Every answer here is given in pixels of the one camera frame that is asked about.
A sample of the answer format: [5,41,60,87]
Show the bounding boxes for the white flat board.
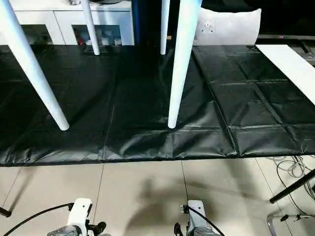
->
[255,44,315,107]

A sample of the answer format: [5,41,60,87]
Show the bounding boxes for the black box with yellow label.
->
[132,0,197,47]

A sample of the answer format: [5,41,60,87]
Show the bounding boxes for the thin floor cables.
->
[276,156,315,212]

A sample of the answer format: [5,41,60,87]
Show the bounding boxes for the chrome metal frame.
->
[267,213,315,236]

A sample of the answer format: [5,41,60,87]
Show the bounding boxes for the grey cushion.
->
[193,7,262,46]

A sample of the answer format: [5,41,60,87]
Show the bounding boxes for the black work mat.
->
[0,44,315,167]

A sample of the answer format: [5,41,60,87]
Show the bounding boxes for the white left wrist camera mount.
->
[66,198,93,236]

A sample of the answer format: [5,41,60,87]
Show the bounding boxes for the white plastic table leg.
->
[82,0,100,56]
[167,0,203,129]
[0,0,70,131]
[160,0,171,55]

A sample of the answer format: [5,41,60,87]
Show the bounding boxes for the white cabinet with glass doors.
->
[0,0,135,46]

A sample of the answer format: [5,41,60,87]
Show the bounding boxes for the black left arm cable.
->
[4,203,74,236]

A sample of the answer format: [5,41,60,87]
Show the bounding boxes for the black tripod leg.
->
[269,169,315,204]

